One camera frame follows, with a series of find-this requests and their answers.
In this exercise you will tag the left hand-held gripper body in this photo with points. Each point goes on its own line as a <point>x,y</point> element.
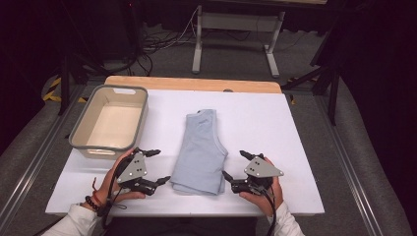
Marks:
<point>134,168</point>

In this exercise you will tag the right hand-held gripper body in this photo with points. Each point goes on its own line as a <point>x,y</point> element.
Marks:
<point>262,168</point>

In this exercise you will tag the light blue tank top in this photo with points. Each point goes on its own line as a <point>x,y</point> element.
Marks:
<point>200,154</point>

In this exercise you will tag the beige basket with grey rim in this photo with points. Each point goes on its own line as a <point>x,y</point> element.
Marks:
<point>111,121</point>

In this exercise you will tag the person's left hand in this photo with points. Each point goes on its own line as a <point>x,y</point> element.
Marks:
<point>106,187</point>

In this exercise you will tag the person's right hand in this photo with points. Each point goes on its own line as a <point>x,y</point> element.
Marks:
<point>262,203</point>

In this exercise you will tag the person's dark lap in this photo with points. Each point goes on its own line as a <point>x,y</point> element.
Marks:
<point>183,226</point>

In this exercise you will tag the dark round table grommet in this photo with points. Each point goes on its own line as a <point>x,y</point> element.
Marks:
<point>228,90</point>

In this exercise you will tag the aluminium floor rail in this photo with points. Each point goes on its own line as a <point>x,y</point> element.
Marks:
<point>39,157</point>
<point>347,170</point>

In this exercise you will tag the grey metal desk frame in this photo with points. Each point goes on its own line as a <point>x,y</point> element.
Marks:
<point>236,22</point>

